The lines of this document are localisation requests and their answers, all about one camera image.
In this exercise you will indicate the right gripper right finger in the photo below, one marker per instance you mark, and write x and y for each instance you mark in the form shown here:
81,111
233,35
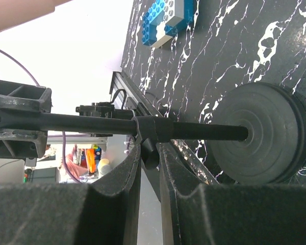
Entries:
194,212

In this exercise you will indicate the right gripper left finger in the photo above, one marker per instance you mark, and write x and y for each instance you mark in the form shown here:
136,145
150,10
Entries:
104,212

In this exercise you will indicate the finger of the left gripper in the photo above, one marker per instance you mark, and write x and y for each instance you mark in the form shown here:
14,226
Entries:
23,97
21,144

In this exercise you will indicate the black microphone stand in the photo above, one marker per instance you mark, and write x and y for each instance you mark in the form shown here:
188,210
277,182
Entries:
257,135

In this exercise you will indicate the pink toy microphone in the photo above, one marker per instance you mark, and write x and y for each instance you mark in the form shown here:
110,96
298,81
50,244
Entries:
14,13

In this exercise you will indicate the blue grey brick toy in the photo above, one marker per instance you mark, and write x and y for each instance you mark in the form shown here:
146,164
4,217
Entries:
164,20

